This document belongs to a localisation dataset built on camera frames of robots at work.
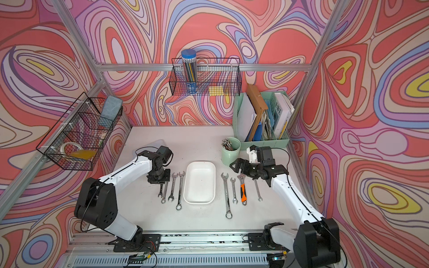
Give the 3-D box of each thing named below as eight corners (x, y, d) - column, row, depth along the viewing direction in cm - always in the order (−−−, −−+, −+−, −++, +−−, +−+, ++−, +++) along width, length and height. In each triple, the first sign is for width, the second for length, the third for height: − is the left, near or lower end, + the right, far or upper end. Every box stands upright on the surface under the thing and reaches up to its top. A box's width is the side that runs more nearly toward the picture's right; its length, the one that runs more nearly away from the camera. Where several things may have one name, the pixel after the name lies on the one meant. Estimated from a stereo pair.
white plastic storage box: (183, 206, 86) (181, 202, 81) (188, 166, 101) (186, 161, 96) (215, 206, 86) (215, 202, 81) (215, 166, 101) (215, 161, 96)
